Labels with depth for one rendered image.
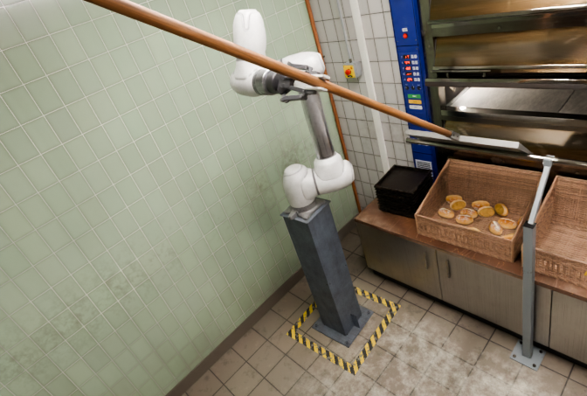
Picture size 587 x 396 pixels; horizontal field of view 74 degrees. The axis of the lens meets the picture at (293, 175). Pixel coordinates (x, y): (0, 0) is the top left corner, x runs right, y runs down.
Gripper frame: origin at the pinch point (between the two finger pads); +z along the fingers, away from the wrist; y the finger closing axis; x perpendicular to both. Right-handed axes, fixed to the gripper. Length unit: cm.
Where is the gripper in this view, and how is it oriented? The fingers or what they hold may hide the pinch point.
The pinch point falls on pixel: (317, 82)
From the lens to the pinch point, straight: 119.3
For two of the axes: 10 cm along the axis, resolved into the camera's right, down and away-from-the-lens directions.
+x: -7.0, -0.8, -7.1
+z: 6.9, 1.8, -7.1
